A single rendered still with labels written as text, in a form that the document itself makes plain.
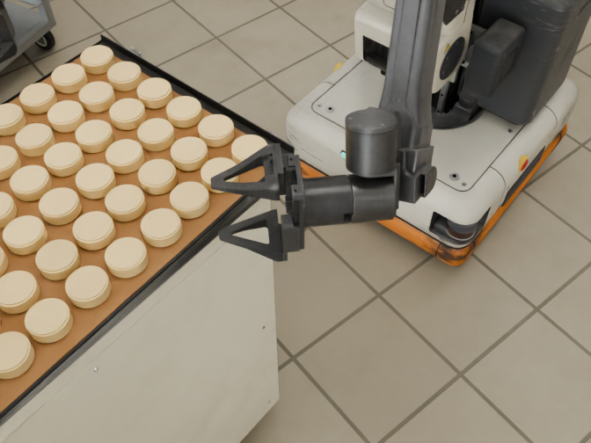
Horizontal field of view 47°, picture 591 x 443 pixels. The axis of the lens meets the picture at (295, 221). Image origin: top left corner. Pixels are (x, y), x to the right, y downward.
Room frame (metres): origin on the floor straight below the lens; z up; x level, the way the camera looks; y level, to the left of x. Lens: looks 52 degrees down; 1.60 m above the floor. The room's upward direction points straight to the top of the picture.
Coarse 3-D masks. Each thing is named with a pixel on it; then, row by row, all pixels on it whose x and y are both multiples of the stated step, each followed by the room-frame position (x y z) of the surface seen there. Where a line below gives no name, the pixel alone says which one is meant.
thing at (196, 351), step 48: (192, 288) 0.52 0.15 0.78; (240, 288) 0.59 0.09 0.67; (96, 336) 0.41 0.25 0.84; (144, 336) 0.45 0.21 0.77; (192, 336) 0.50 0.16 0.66; (240, 336) 0.58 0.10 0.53; (48, 384) 0.35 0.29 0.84; (96, 384) 0.38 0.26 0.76; (144, 384) 0.43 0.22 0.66; (192, 384) 0.49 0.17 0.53; (240, 384) 0.56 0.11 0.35; (0, 432) 0.29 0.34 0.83; (48, 432) 0.32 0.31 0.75; (96, 432) 0.36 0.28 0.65; (144, 432) 0.41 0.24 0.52; (192, 432) 0.47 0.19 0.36; (240, 432) 0.55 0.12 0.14
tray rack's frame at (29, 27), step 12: (12, 12) 2.05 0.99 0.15; (24, 12) 2.05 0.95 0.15; (36, 12) 2.05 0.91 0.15; (12, 24) 1.99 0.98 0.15; (24, 24) 1.99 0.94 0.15; (36, 24) 1.99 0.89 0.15; (48, 24) 1.99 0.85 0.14; (24, 36) 1.92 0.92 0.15; (36, 36) 1.94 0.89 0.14; (24, 48) 1.88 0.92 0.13; (12, 60) 1.83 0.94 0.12
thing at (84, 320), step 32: (64, 96) 0.78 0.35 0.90; (128, 96) 0.78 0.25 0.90; (192, 128) 0.71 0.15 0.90; (32, 160) 0.65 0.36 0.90; (96, 160) 0.65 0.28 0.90; (224, 192) 0.59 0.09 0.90; (64, 224) 0.54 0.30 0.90; (128, 224) 0.54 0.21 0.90; (192, 224) 0.54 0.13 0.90; (32, 256) 0.49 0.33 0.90; (96, 256) 0.49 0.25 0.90; (160, 256) 0.49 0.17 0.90; (64, 288) 0.44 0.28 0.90; (128, 288) 0.44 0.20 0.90; (96, 320) 0.40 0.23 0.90; (64, 352) 0.35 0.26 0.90; (0, 384) 0.32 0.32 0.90; (32, 384) 0.32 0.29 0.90
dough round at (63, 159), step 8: (56, 144) 0.66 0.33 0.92; (64, 144) 0.66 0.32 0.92; (72, 144) 0.66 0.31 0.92; (48, 152) 0.64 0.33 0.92; (56, 152) 0.64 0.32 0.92; (64, 152) 0.64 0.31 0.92; (72, 152) 0.64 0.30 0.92; (80, 152) 0.65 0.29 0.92; (48, 160) 0.63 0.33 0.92; (56, 160) 0.63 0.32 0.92; (64, 160) 0.63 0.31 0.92; (72, 160) 0.63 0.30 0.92; (80, 160) 0.63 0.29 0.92; (48, 168) 0.62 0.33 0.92; (56, 168) 0.62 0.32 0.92; (64, 168) 0.62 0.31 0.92; (72, 168) 0.62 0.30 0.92; (80, 168) 0.63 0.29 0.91; (64, 176) 0.62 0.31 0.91
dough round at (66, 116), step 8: (56, 104) 0.74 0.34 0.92; (64, 104) 0.74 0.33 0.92; (72, 104) 0.74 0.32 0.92; (48, 112) 0.72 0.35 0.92; (56, 112) 0.72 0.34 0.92; (64, 112) 0.72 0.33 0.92; (72, 112) 0.72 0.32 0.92; (80, 112) 0.72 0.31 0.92; (56, 120) 0.71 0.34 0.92; (64, 120) 0.71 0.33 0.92; (72, 120) 0.71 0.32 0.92; (80, 120) 0.71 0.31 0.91; (56, 128) 0.70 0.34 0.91; (64, 128) 0.70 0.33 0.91; (72, 128) 0.70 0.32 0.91
